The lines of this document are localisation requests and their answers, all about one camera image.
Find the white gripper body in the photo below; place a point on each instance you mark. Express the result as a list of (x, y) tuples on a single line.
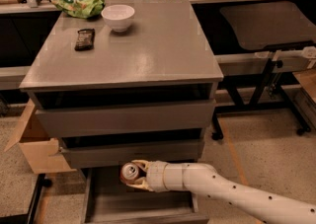
[(156, 176)]

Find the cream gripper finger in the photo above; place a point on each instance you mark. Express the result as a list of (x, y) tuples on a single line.
[(140, 185), (141, 164)]

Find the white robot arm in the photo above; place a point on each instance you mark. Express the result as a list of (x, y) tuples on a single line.
[(202, 179)]

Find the grey middle drawer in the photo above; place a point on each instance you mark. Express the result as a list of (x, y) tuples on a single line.
[(114, 155)]

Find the grey open bottom drawer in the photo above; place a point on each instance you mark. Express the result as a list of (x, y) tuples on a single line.
[(109, 201)]

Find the grey top drawer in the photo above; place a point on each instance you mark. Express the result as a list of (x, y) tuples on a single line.
[(126, 119)]

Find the grey drawer cabinet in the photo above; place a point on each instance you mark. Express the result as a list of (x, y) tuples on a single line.
[(162, 58)]

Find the brown cardboard box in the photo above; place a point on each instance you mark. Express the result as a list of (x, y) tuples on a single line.
[(40, 151)]

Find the dark snack bar wrapper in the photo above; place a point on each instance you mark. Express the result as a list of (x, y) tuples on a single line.
[(85, 40)]

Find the white bowl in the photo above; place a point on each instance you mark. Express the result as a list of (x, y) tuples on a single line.
[(118, 17)]

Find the green chip bag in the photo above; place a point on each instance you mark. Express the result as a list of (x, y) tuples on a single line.
[(83, 9)]

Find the black rolling table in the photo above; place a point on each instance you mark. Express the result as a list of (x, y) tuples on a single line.
[(258, 45)]

